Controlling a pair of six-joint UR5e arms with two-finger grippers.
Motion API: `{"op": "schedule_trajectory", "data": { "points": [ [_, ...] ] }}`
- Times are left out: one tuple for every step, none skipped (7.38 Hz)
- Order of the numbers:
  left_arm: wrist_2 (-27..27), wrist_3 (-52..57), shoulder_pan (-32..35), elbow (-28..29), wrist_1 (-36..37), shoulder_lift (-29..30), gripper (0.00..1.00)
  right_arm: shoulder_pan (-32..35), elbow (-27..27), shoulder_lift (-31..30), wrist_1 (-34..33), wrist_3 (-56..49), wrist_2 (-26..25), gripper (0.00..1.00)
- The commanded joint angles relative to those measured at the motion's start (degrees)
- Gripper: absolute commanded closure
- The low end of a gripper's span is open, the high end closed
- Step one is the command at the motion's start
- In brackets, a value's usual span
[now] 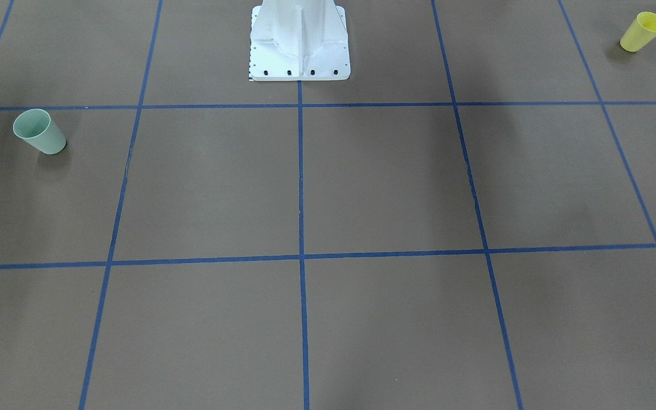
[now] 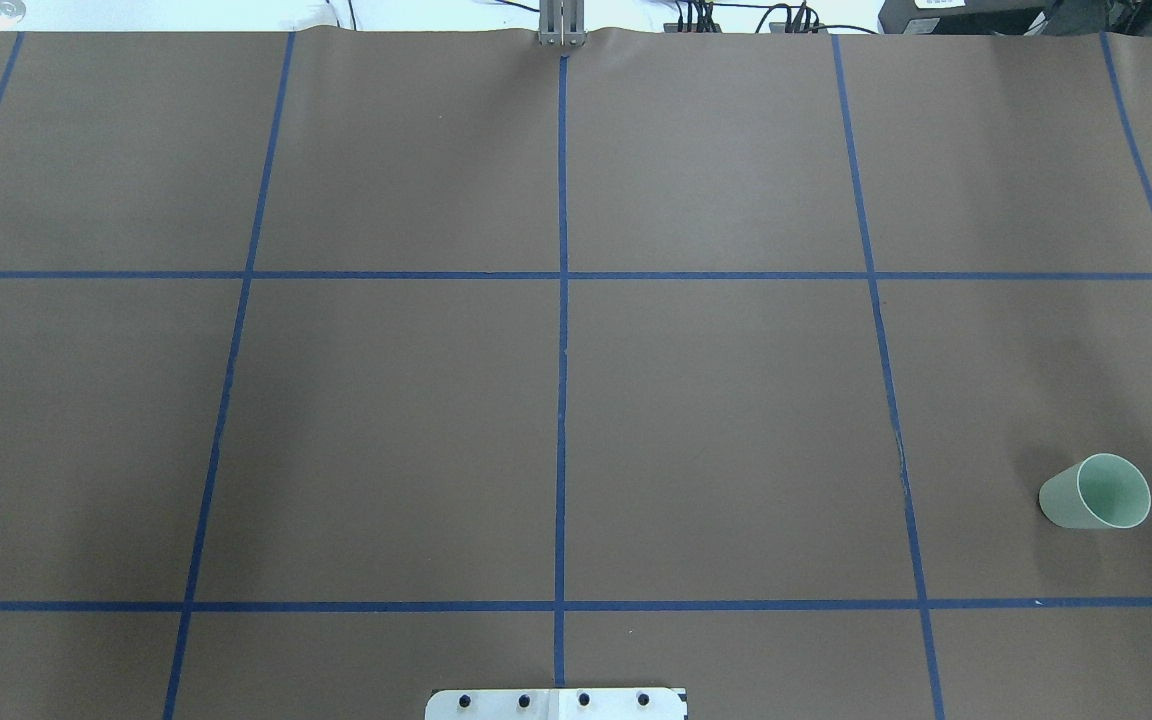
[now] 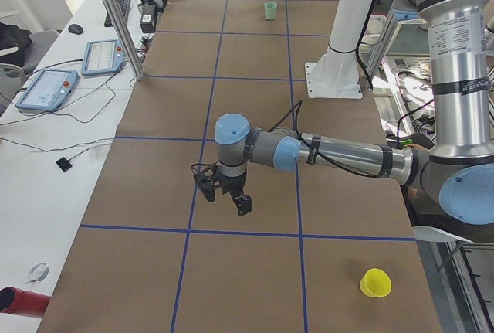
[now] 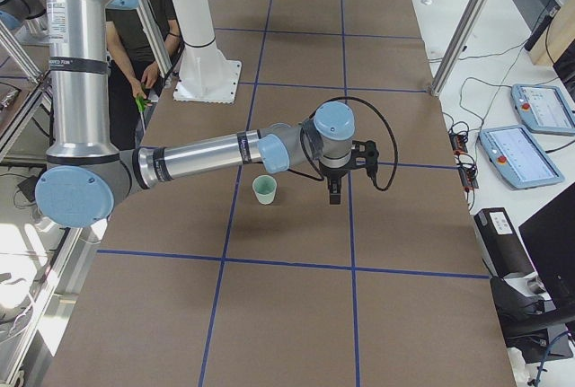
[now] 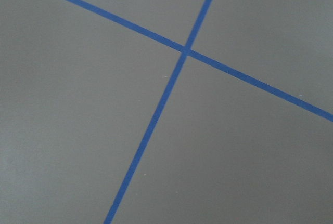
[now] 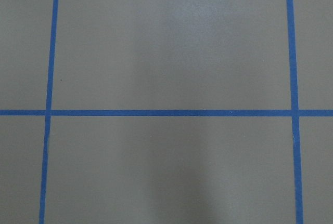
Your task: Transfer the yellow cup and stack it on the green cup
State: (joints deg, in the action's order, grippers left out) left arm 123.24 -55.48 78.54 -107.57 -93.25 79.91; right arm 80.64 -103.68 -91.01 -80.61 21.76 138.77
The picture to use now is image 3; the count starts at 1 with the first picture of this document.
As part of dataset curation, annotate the black computer mouse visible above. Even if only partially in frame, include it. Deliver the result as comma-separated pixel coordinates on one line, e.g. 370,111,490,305
68,24,84,35

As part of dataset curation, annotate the blue teach pendant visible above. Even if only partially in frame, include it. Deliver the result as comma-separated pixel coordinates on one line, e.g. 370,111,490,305
16,69,79,111
81,39,126,76

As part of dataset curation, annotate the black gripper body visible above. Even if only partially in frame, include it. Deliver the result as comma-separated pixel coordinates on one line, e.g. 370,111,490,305
217,172,247,196

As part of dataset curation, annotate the aluminium frame post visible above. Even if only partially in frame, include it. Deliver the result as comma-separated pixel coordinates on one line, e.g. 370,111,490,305
102,0,144,80

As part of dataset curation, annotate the brown paper table mat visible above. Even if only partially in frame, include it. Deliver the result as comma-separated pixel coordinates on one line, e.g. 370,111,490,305
39,0,441,332

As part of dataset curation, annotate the black power adapter box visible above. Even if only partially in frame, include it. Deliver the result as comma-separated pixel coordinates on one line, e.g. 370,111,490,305
140,3,157,33

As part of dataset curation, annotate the far blue teach pendant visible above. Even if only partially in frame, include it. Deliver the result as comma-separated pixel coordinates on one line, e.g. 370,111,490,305
81,39,126,76

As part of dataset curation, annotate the small black square sensor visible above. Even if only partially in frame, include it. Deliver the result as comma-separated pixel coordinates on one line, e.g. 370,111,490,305
56,157,73,172

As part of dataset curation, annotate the red cylinder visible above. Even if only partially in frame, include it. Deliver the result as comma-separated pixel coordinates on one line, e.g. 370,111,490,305
1,287,50,318

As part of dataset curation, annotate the black keyboard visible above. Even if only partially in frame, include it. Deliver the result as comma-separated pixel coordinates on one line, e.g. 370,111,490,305
103,0,133,28

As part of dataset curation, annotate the clear tape roll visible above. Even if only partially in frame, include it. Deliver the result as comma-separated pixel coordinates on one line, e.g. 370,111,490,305
26,263,49,284

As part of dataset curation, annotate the yellow plastic cup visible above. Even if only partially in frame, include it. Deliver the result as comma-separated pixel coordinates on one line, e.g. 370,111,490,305
359,268,392,297

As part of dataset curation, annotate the near blue teach pendant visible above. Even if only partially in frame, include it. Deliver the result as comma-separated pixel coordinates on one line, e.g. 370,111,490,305
16,69,79,111

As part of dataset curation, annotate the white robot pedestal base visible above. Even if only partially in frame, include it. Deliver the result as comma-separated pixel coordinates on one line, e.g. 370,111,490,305
306,0,367,99

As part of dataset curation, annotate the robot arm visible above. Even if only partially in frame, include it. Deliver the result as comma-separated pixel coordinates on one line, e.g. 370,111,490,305
196,0,493,243

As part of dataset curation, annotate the light green plastic cup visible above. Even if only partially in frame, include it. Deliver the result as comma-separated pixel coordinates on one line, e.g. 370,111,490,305
264,2,278,21

